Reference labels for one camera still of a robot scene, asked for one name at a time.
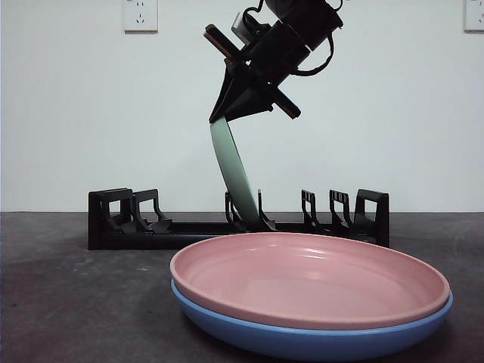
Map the pale green plate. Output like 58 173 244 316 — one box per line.
208 115 262 232

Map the pink plate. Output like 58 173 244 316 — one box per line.
169 232 451 327

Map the blue plate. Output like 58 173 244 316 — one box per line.
169 279 454 360

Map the black plate rack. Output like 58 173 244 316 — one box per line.
86 188 390 251

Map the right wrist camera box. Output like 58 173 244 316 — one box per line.
230 11 262 42

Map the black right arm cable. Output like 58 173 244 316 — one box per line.
293 32 336 76

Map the white wall socket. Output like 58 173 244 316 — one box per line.
464 0 484 33
121 0 159 34

